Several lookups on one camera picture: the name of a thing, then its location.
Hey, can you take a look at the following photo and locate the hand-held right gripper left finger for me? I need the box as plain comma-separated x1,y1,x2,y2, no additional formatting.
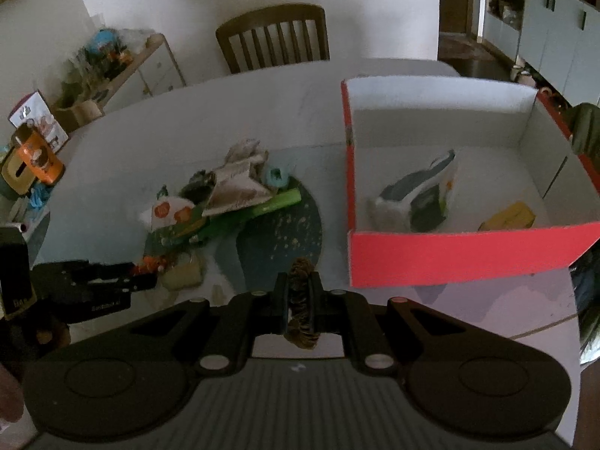
126,272,294,378

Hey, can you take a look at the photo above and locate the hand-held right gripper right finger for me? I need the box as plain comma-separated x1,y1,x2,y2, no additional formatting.
307,274,474,378

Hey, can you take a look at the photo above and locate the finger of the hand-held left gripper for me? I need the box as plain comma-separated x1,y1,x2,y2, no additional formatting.
35,260,158,291
49,286,132,324

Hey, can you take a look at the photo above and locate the brown hair scrunchie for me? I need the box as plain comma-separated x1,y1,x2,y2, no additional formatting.
283,257,320,350

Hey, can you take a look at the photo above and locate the red cardboard box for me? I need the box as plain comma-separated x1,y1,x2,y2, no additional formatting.
340,77,600,289

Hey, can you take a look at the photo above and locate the person's left forearm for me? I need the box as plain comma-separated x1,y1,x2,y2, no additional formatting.
0,363,23,425

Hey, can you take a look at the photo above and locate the small orange toy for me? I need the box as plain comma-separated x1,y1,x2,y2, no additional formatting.
133,255,170,276

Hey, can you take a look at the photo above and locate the dark speckled round mat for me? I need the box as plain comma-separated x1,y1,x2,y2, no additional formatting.
237,175,324,291

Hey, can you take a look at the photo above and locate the beige pouch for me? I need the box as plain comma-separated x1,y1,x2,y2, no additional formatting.
162,253,203,290

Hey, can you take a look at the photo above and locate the green snack packet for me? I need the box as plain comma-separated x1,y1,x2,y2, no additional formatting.
145,208,223,250

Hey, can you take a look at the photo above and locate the white orange snack packet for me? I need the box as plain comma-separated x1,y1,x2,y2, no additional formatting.
141,196,197,234

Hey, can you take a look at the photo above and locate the green plastic stick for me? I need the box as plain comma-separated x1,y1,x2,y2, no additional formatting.
201,188,301,219

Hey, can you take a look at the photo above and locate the orange tissue box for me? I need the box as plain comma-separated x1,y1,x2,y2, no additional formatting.
1,124,65,195

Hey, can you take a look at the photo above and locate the white fluffy toy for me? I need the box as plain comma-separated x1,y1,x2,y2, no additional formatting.
366,196,411,233

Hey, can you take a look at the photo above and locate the torn corrugated cardboard piece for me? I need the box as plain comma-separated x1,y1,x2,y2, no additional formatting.
206,159,277,212

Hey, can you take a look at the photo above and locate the white picture box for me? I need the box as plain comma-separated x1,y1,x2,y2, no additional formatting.
8,90,69,151

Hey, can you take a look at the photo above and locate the white sideboard cabinet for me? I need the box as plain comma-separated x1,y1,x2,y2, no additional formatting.
100,34,187,113

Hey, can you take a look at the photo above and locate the yellow packet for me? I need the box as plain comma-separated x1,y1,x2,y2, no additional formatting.
478,201,536,231

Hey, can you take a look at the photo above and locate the pile of colourful toys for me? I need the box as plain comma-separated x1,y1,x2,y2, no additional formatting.
61,28,155,104

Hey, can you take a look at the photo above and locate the wooden slat-back chair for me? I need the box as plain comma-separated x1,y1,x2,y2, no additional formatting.
216,4,330,75

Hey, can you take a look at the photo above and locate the green padded chair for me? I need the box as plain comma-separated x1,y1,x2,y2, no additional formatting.
569,102,600,160

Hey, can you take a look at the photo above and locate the low blue-grey cabinet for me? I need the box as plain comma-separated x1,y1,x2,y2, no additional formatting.
483,9,523,59

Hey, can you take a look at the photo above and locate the wooden door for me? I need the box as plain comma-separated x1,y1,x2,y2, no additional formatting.
438,0,483,38

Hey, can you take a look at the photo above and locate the tall blue-grey cabinet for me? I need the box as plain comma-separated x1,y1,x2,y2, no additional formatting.
516,0,600,106

